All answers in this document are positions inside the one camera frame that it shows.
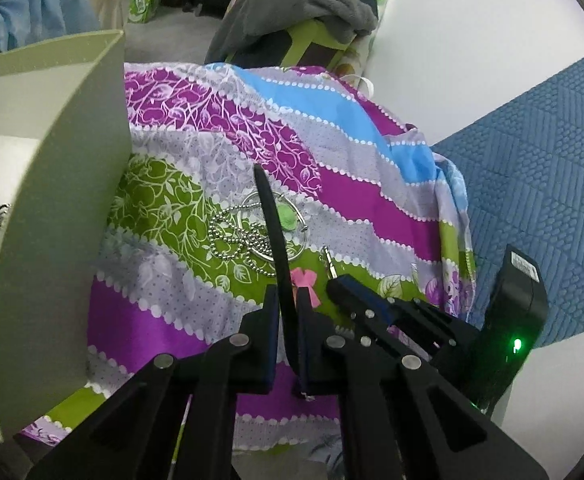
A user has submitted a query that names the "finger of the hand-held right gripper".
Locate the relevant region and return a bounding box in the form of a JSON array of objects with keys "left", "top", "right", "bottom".
[{"left": 326, "top": 274, "right": 477, "bottom": 362}]

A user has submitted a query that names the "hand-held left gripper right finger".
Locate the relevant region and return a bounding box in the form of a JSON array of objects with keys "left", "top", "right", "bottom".
[{"left": 298, "top": 289, "right": 549, "bottom": 480}]

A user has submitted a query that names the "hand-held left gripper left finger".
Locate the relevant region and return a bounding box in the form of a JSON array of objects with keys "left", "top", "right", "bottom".
[{"left": 27, "top": 285, "right": 280, "bottom": 480}]

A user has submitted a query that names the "pink bow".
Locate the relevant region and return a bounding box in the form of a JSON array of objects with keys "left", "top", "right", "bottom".
[{"left": 289, "top": 267, "right": 321, "bottom": 307}]

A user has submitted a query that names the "black strap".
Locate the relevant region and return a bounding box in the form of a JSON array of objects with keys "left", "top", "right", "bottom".
[{"left": 253, "top": 164, "right": 305, "bottom": 396}]

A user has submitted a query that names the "green cardboard box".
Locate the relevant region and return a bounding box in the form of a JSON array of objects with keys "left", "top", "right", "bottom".
[{"left": 0, "top": 29, "right": 133, "bottom": 443}]

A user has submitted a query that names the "colourful floral striped cloth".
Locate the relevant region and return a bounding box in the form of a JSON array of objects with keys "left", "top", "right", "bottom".
[{"left": 17, "top": 61, "right": 479, "bottom": 466}]

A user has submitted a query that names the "silver bangle green bead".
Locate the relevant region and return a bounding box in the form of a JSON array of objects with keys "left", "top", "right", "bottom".
[{"left": 239, "top": 192, "right": 315, "bottom": 263}]

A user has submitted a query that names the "blue knitted cushion right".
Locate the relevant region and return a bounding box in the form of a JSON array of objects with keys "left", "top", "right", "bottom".
[{"left": 429, "top": 52, "right": 584, "bottom": 348}]

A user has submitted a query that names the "green stool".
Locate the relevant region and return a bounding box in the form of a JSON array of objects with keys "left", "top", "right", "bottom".
[{"left": 279, "top": 17, "right": 368, "bottom": 69}]

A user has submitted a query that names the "light blue bedsheet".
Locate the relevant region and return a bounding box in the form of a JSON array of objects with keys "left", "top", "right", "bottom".
[{"left": 0, "top": 0, "right": 100, "bottom": 57}]

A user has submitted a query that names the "silver bead chain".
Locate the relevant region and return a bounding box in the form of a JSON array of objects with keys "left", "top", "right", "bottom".
[{"left": 208, "top": 204, "right": 293, "bottom": 277}]

